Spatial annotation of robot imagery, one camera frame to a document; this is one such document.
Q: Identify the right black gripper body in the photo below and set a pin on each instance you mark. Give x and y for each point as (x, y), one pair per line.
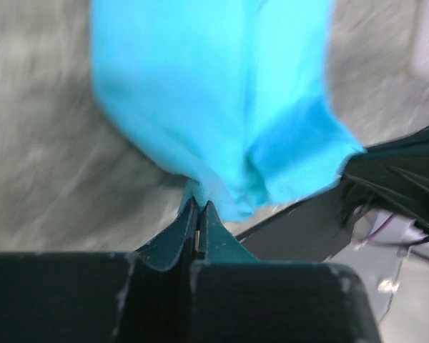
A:
(393, 176)

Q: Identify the turquoise t-shirt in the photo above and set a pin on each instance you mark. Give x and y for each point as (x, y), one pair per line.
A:
(230, 94)

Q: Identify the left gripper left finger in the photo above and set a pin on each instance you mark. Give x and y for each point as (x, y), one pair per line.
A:
(163, 251)

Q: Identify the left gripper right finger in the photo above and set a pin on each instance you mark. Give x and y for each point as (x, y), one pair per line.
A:
(216, 243)

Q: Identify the white plastic basket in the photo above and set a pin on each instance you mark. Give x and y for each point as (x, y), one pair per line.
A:
(419, 56)

